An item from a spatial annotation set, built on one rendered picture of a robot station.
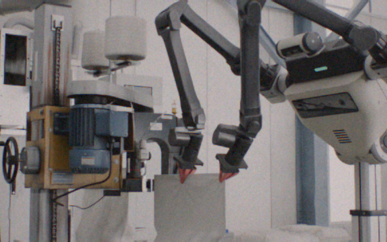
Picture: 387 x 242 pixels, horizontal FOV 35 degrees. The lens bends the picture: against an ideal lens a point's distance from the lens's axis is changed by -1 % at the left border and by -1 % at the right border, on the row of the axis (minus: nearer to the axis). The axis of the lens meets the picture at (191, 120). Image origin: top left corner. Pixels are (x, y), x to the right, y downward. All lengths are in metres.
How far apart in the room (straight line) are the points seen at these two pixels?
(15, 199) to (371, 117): 3.54
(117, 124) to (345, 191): 7.08
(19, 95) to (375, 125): 3.05
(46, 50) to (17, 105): 2.23
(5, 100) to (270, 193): 4.42
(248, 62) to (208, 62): 5.83
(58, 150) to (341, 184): 6.96
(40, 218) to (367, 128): 1.26
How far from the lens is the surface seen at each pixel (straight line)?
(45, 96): 2.47
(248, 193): 7.95
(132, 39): 2.37
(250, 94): 1.94
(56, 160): 2.41
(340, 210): 9.03
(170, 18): 2.25
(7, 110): 4.68
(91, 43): 2.62
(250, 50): 1.90
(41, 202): 2.45
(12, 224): 5.20
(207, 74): 7.70
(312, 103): 2.33
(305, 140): 8.48
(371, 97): 2.21
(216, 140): 1.97
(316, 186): 8.21
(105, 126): 2.21
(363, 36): 2.00
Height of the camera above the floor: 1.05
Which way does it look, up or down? 6 degrees up
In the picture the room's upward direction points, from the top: straight up
